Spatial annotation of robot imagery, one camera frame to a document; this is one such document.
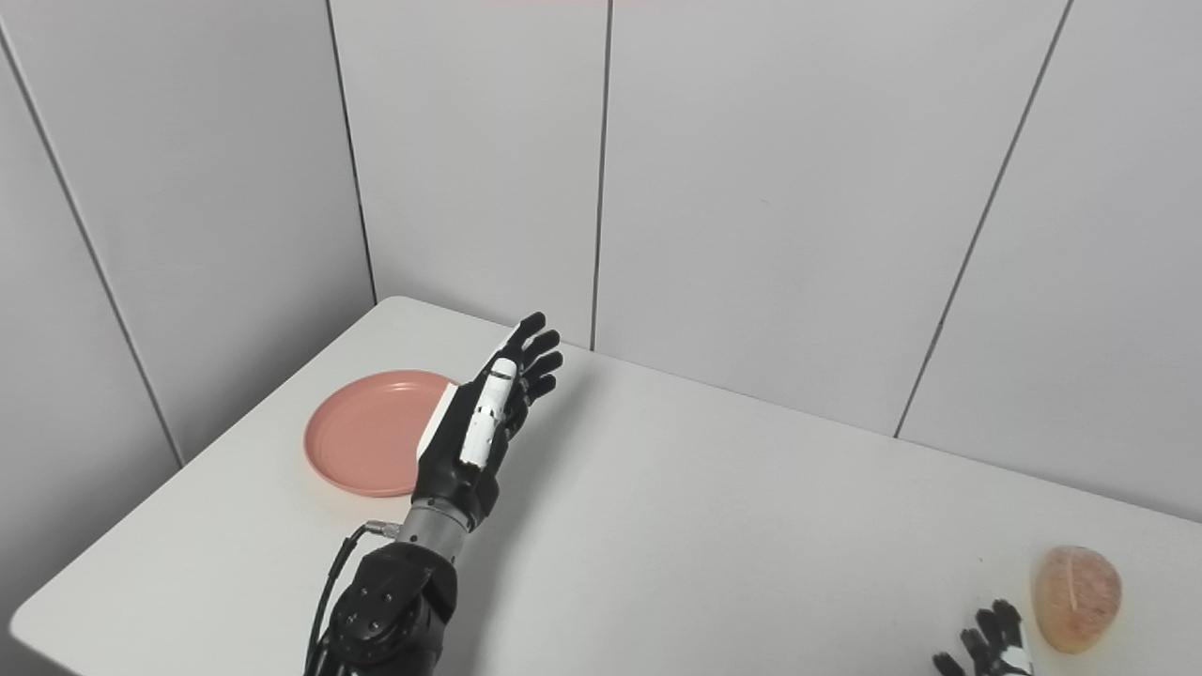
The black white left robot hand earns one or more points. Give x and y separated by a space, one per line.
460 479

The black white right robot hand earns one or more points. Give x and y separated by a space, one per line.
991 648

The brown bread roll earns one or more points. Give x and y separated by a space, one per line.
1077 596

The pink round plate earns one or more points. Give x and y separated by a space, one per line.
371 432

